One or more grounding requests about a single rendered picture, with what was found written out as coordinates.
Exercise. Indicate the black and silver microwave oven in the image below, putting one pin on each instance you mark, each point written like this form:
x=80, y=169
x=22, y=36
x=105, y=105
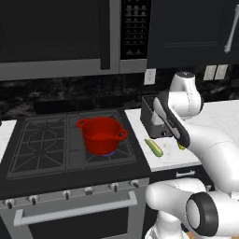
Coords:
x=56, y=31

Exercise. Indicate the white wall socket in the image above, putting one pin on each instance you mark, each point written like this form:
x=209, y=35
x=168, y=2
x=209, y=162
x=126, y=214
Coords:
x=149, y=76

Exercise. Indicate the black gas stove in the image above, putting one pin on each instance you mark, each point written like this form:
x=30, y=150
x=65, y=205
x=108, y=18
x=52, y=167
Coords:
x=46, y=149

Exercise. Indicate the green and yellow corn cob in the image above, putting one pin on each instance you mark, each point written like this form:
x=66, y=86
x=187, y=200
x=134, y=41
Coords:
x=154, y=147

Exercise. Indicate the silver stove knob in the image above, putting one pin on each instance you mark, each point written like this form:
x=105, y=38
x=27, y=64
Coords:
x=9, y=204
x=33, y=200
x=114, y=187
x=88, y=190
x=134, y=183
x=66, y=194

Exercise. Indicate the white wall switch plate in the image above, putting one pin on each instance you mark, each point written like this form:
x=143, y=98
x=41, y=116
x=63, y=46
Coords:
x=221, y=72
x=209, y=72

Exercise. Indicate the dark cupboard door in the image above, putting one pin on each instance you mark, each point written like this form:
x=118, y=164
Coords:
x=186, y=31

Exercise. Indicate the grey oven door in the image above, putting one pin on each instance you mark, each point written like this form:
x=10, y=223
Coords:
x=77, y=222

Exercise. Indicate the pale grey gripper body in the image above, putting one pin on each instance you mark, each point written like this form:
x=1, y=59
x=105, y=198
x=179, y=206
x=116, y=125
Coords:
x=161, y=128

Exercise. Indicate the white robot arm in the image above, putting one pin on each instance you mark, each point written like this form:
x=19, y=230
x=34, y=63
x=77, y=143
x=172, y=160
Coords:
x=214, y=146

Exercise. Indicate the dark drawer front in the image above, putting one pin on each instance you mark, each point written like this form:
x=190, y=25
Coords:
x=165, y=175

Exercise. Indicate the yellow green cucumber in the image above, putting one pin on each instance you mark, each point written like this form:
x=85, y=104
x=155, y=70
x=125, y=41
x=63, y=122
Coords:
x=180, y=146

